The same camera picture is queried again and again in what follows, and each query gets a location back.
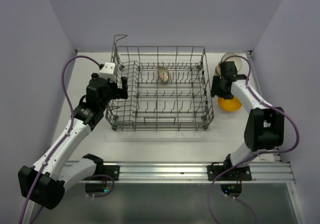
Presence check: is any cream bowl bird drawing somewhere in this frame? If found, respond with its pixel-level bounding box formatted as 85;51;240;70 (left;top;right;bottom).
215;64;221;76

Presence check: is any yellow ribbed bowl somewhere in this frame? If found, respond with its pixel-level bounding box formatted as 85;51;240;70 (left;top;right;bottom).
218;96;243;112

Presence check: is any teal and white bowl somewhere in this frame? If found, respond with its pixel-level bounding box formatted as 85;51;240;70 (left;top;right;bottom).
219;52;242;71

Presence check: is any small white bowl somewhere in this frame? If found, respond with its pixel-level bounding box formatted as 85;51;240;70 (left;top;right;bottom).
157;66;172;83

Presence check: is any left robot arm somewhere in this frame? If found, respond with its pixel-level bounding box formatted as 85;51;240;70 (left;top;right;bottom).
18;73;128;210

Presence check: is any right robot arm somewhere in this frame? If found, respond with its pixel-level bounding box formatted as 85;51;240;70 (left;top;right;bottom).
211;61;285;181

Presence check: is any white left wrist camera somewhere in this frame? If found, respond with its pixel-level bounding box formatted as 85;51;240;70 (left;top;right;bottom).
98;62;118;83

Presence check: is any grey wire dish rack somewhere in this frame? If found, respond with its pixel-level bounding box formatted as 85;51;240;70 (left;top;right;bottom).
105;34;215;131

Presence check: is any aluminium side rail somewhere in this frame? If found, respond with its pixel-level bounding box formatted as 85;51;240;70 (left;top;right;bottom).
244;50;283;163

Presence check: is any aluminium front rail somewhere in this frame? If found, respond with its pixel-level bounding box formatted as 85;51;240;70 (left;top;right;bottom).
104;161;295;184

